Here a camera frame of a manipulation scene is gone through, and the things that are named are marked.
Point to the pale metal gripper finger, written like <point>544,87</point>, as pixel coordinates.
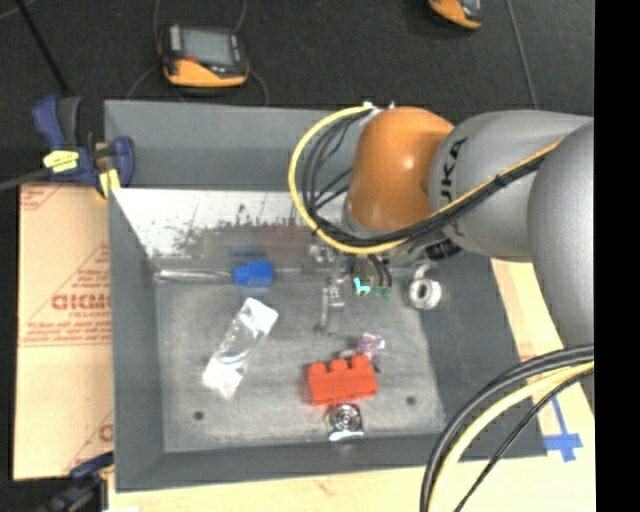
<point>337,300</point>
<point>324,310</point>

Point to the small purple wrapped item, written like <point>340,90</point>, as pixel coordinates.
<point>371,345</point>

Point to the red toy building brick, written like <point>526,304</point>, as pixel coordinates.
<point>340,382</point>

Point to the clear plastic bottle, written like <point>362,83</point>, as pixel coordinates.
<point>240,345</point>

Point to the grey metal bin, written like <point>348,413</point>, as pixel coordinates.
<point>280,400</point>

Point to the shiny round metal object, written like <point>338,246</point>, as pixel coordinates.
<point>344,419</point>

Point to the brown cardboard board, red print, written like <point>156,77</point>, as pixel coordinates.
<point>55,260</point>

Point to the black cylinder on white bracket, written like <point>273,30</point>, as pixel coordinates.
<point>425,294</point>

